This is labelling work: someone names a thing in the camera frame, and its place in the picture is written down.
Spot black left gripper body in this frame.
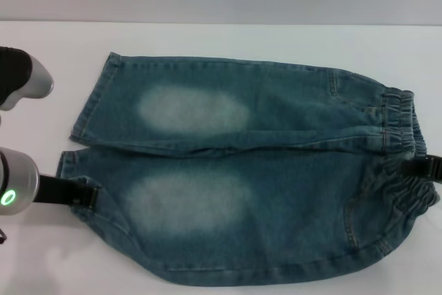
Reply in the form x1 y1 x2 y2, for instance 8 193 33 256
37 174 96 208

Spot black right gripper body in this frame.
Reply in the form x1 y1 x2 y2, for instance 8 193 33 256
428 155 442 183

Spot blue denim shorts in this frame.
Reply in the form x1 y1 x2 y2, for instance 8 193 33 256
57 51 441 287

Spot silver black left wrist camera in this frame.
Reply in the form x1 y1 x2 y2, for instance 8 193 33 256
0 46 55 112

